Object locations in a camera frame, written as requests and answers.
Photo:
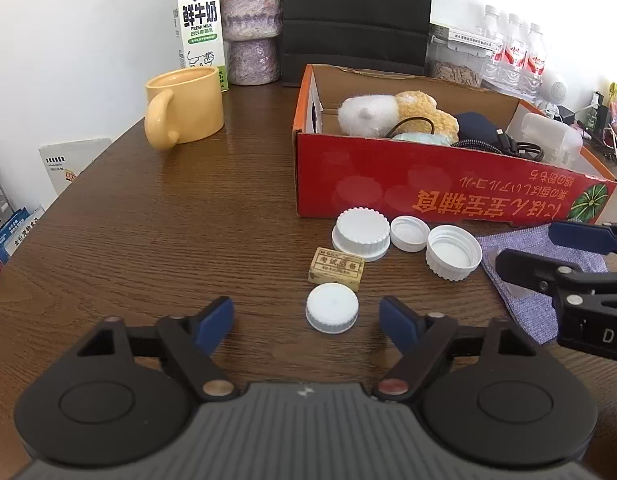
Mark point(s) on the purple textured vase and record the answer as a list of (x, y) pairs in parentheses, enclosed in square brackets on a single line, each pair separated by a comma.
[(252, 29)]

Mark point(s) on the yellow ceramic mug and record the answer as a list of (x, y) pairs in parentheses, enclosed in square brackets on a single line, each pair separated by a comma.
[(184, 106)]

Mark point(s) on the green white mesh bundle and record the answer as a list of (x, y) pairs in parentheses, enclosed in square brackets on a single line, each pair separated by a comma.
[(423, 138)]

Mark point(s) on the water bottle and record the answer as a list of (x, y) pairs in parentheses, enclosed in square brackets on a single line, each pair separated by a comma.
[(512, 55), (534, 64), (490, 29)]

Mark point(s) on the small yellow printed box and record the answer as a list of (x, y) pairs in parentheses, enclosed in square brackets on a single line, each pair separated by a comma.
[(332, 266)]

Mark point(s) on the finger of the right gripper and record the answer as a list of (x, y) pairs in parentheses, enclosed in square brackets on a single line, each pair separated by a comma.
[(601, 240), (536, 273)]

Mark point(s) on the white robot speaker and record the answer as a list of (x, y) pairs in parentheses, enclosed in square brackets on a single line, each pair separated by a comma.
[(551, 95)]

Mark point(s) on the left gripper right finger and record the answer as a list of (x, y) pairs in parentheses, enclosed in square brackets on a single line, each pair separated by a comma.
[(424, 341)]

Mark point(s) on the white box on container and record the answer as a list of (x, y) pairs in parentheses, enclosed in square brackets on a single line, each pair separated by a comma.
[(453, 35)]

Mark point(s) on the purple fabric drawstring pouch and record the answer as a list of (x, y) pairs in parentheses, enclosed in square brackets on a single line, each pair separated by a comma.
[(531, 310)]

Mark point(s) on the water bottle left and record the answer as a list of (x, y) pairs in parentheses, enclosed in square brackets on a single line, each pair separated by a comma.
[(490, 29)]

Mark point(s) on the black paper shopping bag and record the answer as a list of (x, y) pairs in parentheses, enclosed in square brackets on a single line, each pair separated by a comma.
[(385, 35)]

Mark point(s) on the water bottle right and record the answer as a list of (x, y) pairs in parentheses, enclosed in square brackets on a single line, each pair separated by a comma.
[(534, 64)]

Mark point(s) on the large ridged white cap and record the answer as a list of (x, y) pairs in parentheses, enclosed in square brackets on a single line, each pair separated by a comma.
[(362, 232)]

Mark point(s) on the yellow white plush toy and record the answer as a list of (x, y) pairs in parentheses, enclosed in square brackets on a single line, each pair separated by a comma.
[(408, 114)]

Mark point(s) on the navy blue zip pouch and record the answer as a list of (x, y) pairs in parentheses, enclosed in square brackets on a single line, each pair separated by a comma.
[(476, 127)]

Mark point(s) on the small white bottle cap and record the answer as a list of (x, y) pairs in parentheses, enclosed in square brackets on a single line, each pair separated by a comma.
[(332, 308)]

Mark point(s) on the water bottle middle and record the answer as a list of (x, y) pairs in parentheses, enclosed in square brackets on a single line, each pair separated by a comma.
[(512, 55)]

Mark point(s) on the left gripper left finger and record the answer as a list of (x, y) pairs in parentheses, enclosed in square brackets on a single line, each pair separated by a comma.
[(188, 343)]

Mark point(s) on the cotton swab plastic box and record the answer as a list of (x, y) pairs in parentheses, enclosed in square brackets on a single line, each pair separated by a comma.
[(561, 144)]

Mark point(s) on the small flat white cap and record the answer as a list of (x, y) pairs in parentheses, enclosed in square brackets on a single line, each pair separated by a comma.
[(409, 234)]

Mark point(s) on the white green milk carton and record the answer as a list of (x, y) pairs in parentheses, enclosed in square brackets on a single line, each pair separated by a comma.
[(199, 31)]

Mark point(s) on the clear snack storage container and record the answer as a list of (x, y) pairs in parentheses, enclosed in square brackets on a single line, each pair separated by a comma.
[(456, 62)]

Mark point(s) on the open white jar lid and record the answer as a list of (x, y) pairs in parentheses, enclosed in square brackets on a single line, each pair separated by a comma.
[(452, 253)]

